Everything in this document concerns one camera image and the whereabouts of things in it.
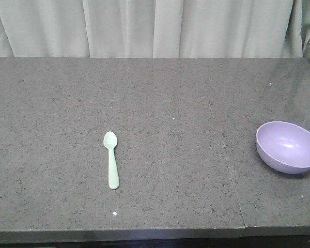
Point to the light grey curtain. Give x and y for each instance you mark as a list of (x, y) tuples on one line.
[(154, 29)]

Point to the mint green plastic spoon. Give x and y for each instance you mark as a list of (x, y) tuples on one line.
[(110, 142)]

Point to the purple plastic bowl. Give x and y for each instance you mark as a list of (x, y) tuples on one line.
[(284, 146)]

